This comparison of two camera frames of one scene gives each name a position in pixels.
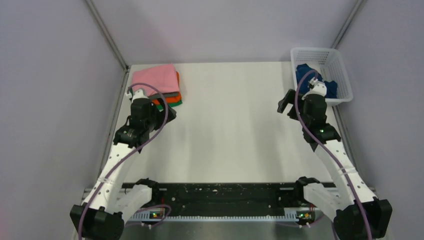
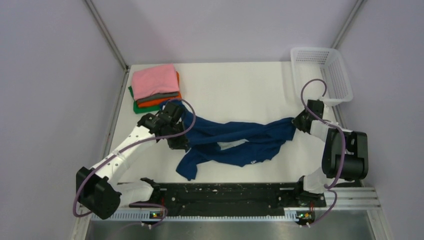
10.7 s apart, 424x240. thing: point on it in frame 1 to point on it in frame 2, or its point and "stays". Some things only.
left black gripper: [161, 114] to [181, 143]
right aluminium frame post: [354, 13] stays
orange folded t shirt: [172, 99] stays
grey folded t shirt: [159, 96] stays
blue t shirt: [331, 86] to [236, 144]
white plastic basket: [329, 63] stays
